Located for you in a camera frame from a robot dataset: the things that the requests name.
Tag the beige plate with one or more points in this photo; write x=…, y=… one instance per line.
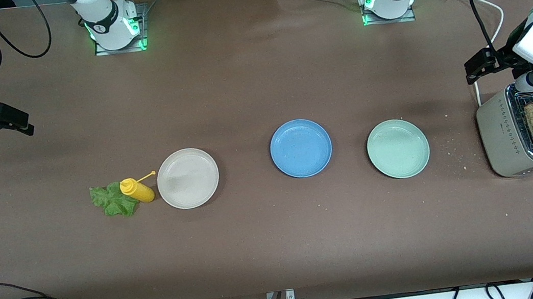
x=188, y=178

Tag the pale green plate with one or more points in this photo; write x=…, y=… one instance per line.
x=398, y=148

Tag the beige chrome toaster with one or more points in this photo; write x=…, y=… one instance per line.
x=502, y=139

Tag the green lettuce leaf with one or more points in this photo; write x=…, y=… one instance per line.
x=111, y=203

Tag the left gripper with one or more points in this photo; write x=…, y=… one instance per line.
x=505, y=55

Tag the yellow mustard squeeze bottle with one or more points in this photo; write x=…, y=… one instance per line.
x=140, y=190

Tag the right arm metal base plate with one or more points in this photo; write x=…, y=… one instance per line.
x=122, y=50

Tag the blue plate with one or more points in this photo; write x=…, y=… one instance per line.
x=301, y=148

